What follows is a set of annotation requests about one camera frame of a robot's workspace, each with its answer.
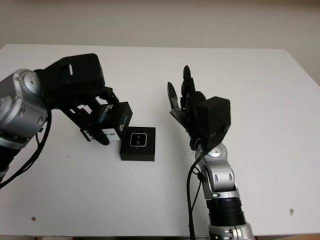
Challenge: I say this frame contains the black RealSense box lid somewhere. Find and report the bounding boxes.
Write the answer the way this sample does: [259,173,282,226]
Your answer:
[96,101,134,141]

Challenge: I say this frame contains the black camera box base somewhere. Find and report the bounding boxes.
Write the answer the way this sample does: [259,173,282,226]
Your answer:
[119,126,157,162]

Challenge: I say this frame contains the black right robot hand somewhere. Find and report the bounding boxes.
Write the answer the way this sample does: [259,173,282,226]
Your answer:
[166,65,211,151]

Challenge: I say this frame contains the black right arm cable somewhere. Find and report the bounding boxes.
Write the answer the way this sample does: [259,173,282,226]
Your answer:
[186,149,209,240]

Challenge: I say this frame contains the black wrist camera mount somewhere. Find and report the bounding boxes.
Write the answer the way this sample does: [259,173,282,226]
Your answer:
[197,96,232,149]
[37,52,106,111]

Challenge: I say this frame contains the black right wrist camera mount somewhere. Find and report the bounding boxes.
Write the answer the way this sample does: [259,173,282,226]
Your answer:
[197,96,232,149]

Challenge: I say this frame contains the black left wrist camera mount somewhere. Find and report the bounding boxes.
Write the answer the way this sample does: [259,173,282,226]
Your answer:
[37,52,106,111]

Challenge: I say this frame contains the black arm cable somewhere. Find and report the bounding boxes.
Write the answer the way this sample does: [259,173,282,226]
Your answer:
[186,149,209,240]
[0,109,54,189]

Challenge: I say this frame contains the small square depth camera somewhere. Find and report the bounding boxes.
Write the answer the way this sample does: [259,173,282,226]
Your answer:
[129,132,149,149]

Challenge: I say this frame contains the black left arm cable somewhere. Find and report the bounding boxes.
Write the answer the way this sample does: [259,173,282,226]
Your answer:
[0,109,54,189]

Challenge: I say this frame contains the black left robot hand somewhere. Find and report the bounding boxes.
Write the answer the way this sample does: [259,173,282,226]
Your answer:
[48,86,121,146]

